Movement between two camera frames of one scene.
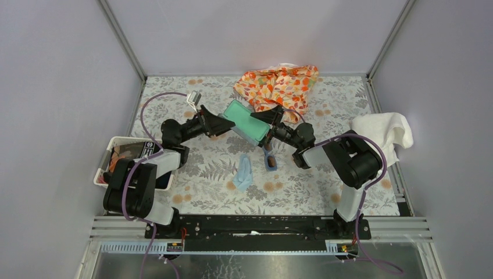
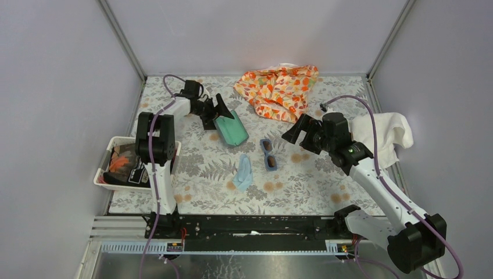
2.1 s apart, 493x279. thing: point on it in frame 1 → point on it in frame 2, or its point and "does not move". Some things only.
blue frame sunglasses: (271, 160) does not move
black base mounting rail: (260, 233) does not move
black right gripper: (272, 116) → (305, 123)
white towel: (386, 129) does not move
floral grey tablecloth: (240, 160) does not move
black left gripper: (212, 124) → (209, 124)
